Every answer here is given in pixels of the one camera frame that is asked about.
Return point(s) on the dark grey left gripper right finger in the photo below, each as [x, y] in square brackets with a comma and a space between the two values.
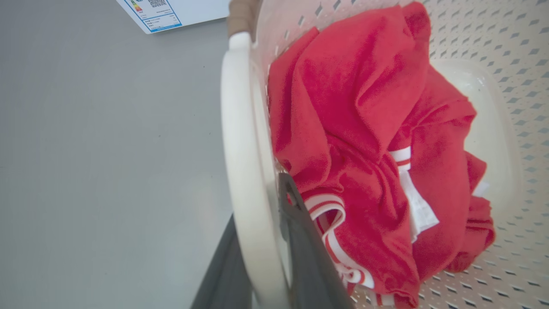
[309, 257]

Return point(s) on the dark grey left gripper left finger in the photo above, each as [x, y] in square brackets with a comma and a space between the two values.
[226, 274]

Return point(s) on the white perforated plastic laundry basket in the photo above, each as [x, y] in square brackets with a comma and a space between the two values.
[240, 141]

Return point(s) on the red garment with white stripes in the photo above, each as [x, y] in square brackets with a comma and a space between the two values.
[360, 141]

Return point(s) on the white appliance with energy label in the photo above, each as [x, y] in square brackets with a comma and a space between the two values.
[171, 13]

